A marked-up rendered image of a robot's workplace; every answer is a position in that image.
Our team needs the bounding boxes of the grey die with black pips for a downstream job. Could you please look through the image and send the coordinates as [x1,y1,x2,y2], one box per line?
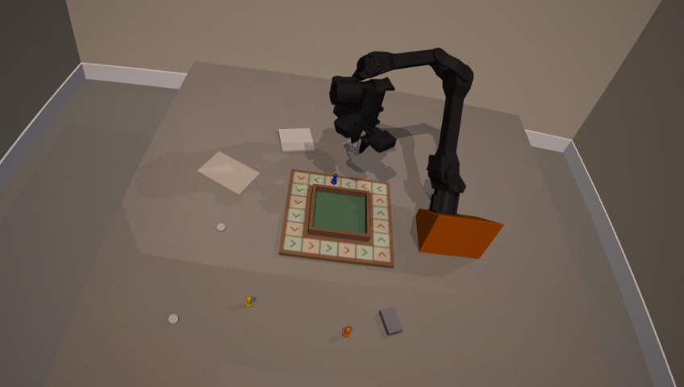
[350,141,363,156]

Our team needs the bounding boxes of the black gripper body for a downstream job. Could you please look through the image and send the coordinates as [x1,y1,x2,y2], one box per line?
[333,101,396,152]

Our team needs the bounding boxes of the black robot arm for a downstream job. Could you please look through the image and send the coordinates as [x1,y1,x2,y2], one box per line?
[329,48,474,216]

